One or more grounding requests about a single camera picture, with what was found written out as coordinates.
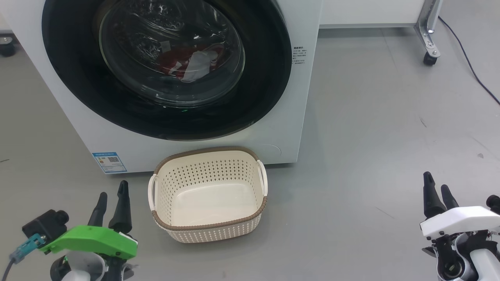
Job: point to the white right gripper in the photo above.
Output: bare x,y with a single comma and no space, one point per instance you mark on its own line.
461,220

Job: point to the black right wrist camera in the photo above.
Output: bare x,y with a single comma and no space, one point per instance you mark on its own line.
494,203

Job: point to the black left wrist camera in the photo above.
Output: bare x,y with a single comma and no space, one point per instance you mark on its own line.
45,225

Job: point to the cream perforated laundry basket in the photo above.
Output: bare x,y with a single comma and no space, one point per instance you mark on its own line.
207,203

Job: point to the white front-load washing machine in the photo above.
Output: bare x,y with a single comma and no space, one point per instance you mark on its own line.
273,128

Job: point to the washing machine glass door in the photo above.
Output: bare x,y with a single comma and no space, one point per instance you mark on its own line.
70,78

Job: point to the red cloth garment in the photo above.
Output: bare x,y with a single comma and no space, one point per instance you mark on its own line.
168,62

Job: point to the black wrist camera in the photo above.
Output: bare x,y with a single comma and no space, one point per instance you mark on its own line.
45,225
494,203

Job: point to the white partition panel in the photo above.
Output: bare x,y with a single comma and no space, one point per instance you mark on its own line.
371,11

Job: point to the white and red garment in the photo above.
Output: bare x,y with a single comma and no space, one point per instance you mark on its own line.
197,64

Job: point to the blue energy label sticker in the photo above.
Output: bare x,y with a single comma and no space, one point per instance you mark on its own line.
110,162

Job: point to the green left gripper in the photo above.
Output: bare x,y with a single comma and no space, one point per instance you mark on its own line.
93,240

